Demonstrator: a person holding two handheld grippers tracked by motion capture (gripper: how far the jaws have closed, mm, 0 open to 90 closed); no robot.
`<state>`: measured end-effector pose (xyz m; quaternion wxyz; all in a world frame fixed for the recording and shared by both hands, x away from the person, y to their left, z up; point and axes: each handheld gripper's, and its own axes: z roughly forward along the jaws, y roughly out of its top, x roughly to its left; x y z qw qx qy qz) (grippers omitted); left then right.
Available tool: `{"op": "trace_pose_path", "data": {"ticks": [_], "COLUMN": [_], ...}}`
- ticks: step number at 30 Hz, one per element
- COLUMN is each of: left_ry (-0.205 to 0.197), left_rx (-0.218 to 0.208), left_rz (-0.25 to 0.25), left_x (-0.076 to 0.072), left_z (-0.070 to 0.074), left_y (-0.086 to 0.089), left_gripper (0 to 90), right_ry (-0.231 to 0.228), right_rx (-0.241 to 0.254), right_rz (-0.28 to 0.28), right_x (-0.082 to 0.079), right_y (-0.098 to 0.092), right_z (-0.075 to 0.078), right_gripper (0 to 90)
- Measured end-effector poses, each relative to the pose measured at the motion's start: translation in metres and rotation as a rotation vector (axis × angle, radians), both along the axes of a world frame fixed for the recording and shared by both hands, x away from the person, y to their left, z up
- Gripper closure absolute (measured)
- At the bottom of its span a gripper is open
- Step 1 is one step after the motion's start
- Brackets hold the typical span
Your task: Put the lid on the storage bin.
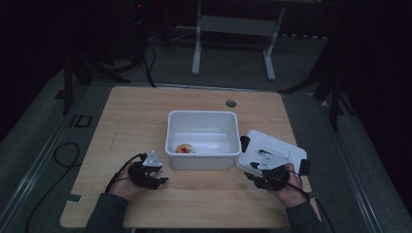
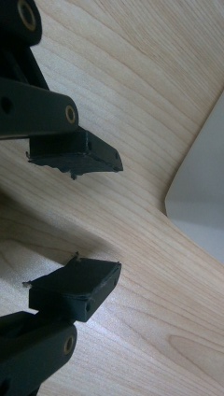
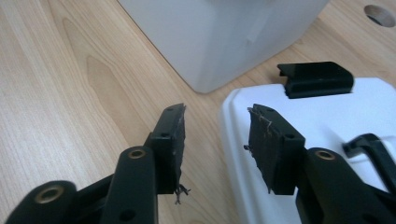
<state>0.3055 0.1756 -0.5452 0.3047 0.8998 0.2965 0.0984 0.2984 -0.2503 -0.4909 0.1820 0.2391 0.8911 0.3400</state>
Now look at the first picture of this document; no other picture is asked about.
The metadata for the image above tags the hand-held gripper cable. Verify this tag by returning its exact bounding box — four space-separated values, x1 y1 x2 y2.
286 169 336 233
104 152 149 195

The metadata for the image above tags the left hand-held gripper cable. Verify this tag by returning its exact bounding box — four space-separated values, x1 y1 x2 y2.
104 152 149 195

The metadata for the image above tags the black floor cable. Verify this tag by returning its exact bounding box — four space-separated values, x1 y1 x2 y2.
24 142 82 233

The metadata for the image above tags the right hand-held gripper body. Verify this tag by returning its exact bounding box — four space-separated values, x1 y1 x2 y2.
257 156 292 192

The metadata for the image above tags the white plastic storage box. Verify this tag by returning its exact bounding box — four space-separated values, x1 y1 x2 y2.
164 110 243 171

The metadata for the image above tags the right hand-held gripper cable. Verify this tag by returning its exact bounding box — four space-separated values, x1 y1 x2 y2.
286 169 336 233

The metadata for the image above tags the round yellow food container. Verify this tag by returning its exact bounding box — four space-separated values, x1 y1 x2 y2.
175 143 196 155

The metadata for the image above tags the metal floor rail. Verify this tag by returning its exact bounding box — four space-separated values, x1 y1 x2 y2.
152 83 317 95
0 96 82 224
317 98 388 233

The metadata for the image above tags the thin black background cable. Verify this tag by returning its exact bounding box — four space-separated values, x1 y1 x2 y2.
141 43 157 88

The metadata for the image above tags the white metal stand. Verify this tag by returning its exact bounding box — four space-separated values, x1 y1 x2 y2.
190 0 287 83

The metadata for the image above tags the black metal stand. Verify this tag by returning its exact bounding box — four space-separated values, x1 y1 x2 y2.
62 53 132 117
277 40 356 132

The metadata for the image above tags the person's left hand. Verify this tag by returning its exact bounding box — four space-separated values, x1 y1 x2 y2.
110 162 149 202

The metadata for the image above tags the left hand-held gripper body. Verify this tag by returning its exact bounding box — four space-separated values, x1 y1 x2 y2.
127 150 163 190

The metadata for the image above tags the person's right hand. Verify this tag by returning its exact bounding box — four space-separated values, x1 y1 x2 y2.
269 162 309 209

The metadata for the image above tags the white lid with black handle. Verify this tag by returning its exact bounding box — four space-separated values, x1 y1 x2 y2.
235 129 313 183

